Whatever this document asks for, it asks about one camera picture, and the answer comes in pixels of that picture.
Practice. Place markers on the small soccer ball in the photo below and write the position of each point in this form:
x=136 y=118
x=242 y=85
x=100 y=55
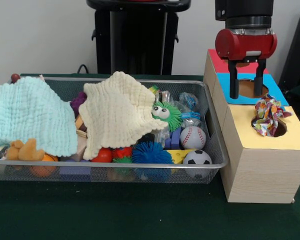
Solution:
x=197 y=157

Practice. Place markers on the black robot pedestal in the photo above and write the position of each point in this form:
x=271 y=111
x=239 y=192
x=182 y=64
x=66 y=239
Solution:
x=140 y=37

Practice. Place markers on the white baseball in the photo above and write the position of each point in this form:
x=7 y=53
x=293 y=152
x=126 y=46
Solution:
x=192 y=137

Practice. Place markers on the blue spiky ball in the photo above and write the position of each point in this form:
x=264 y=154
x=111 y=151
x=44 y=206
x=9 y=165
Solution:
x=150 y=153

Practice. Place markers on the cream waffle cloth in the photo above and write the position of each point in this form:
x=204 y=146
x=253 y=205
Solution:
x=115 y=112

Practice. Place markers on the wooden box with three holes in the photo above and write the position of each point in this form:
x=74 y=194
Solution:
x=265 y=175

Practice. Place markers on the shallow metal mesh bin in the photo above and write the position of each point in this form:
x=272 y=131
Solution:
x=102 y=175

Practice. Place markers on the orange plush toy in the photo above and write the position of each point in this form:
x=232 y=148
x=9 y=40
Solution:
x=27 y=151

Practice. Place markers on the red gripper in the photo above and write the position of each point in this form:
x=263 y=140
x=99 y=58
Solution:
x=245 y=43

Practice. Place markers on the yellow cheese wedge toy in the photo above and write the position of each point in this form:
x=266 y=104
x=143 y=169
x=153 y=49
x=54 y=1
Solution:
x=176 y=156

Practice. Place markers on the green spiky toy with eyes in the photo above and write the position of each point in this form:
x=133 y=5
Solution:
x=173 y=115

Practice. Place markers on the colourful patterned cloth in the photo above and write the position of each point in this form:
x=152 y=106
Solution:
x=267 y=117

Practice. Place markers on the light blue waffle cloth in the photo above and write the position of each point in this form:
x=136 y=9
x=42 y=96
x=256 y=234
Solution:
x=27 y=112

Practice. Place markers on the crumpled clear plastic bottle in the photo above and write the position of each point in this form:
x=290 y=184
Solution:
x=190 y=100

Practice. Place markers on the purple rubber toy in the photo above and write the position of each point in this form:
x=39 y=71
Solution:
x=77 y=103

